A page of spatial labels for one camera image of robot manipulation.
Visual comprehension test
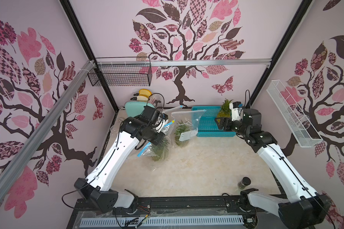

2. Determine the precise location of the clear acrylic wall shelf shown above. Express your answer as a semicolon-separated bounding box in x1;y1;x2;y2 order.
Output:
267;80;324;148

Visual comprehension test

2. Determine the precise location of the mint green toaster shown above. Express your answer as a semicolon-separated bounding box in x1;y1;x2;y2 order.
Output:
124;101;155;117

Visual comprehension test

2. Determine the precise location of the teal plastic basket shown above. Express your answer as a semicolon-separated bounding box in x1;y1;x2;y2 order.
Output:
192;106;236;137

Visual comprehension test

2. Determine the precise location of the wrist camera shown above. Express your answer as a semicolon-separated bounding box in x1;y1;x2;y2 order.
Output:
154;113;169;132
229;102;243;121

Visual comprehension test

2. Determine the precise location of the blue-zip zip-top bag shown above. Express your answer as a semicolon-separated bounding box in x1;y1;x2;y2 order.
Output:
137;120;175;171

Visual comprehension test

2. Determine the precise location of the black wire wall basket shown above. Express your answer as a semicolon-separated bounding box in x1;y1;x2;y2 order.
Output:
88;54;153;86

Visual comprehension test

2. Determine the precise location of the yellow pineapple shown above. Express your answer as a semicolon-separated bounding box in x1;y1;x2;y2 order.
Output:
217;99;232;118

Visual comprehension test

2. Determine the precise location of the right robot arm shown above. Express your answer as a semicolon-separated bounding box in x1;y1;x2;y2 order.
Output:
215;108;332;229

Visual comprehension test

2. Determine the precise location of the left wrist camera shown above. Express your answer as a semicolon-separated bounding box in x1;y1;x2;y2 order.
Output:
154;113;169;132

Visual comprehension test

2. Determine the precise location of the white slotted cable duct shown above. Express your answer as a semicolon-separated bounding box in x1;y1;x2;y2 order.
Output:
78;215;244;229

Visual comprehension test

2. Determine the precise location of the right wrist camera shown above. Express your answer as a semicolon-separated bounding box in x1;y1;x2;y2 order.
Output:
229;102;243;121

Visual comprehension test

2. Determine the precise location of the back right zip-top bag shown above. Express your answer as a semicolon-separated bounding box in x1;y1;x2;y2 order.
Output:
172;109;206;148

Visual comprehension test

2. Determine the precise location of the back left zip-top bag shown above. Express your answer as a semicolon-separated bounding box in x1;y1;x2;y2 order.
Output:
162;106;183;115

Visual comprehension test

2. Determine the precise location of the yellow bread slice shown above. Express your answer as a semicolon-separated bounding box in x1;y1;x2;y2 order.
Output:
139;89;152;98

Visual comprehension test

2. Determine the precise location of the dark lidded spice jar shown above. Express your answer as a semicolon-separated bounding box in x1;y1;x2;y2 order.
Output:
238;177;251;190

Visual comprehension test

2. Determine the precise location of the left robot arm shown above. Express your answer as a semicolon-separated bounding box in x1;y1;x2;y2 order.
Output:
74;106;169;213

